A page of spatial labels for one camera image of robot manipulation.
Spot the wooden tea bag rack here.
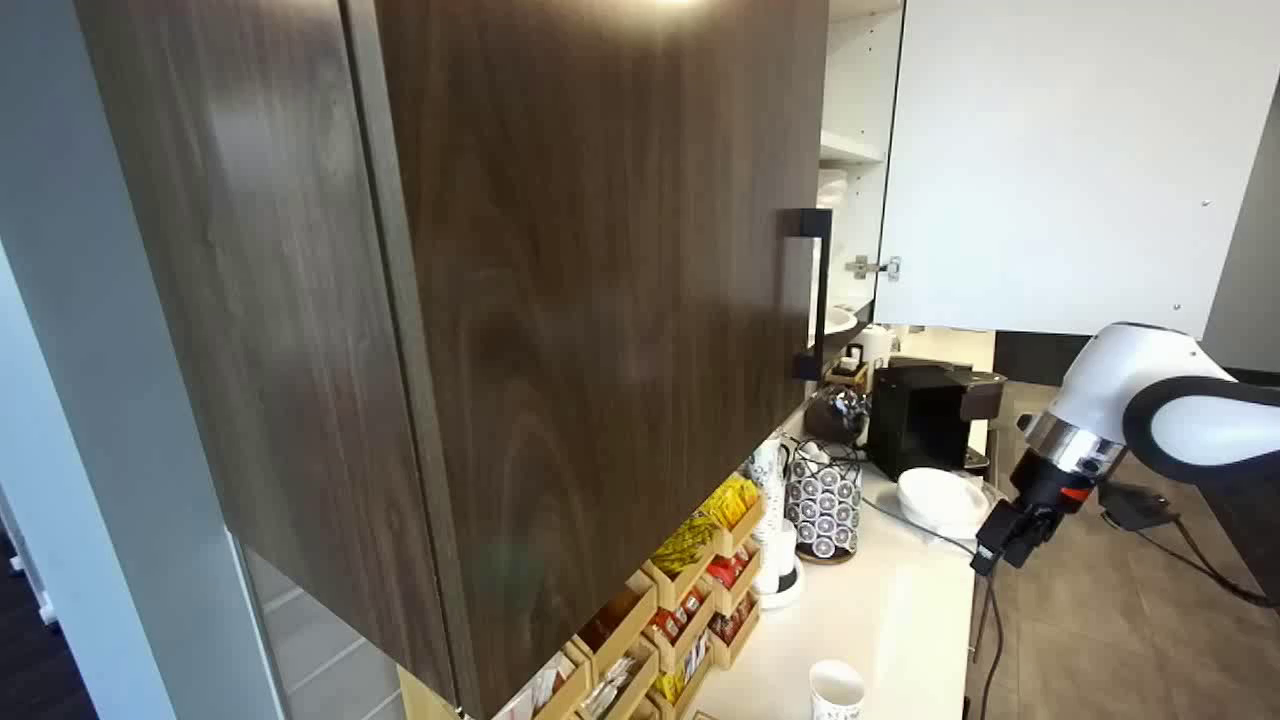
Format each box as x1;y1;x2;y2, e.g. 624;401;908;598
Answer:
493;470;774;720

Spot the black cupboard door handle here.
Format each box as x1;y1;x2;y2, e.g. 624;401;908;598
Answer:
775;207;837;385

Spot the black coffee machine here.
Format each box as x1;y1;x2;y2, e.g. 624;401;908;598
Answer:
864;357;1008;479

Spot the white-lined open cupboard door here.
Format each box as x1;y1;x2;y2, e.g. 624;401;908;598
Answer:
872;0;1280;338

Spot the black hanging cable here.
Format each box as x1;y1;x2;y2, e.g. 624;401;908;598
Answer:
966;566;1008;720

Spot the dark wood closed cupboard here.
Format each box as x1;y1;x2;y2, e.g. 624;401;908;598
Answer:
74;0;832;720

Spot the printed paper coffee cup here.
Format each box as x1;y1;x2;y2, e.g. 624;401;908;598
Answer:
809;654;872;720

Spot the white interior open cupboard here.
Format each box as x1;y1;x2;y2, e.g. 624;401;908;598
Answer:
811;0;911;338

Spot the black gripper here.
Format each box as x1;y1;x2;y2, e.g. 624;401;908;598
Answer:
972;452;1111;579

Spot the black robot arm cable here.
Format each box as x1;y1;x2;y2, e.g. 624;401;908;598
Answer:
1098;479;1273;607

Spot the black power cable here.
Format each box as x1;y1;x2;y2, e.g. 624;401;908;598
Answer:
860;486;984;551

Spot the small dark countertop appliance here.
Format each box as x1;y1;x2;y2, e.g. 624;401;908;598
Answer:
804;379;876;452

